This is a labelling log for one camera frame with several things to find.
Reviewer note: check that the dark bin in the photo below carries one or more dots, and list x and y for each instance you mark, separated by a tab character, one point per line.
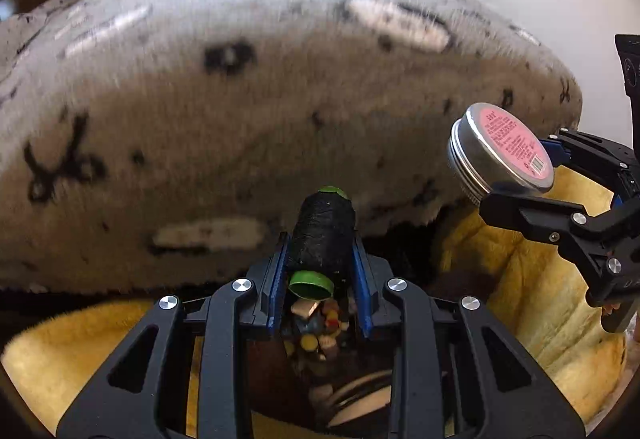
360	394

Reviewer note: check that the black thread spool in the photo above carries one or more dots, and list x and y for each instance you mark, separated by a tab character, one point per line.
320	239

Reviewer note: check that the yellow fuzzy cloth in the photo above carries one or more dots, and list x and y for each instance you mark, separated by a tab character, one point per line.
540	309

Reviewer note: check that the pile of colourful scraps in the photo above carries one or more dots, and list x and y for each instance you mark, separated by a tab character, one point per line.
320	329

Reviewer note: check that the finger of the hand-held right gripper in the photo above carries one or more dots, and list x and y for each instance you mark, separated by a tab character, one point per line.
585	151
540	214

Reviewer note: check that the grey printed blanket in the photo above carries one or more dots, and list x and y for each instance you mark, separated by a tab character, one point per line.
250	119

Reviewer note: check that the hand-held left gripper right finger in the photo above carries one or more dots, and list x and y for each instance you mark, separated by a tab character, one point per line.
362	279

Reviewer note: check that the round tin pink label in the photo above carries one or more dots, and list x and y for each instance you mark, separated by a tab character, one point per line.
505	144

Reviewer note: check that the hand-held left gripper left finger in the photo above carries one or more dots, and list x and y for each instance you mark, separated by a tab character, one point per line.
277	279

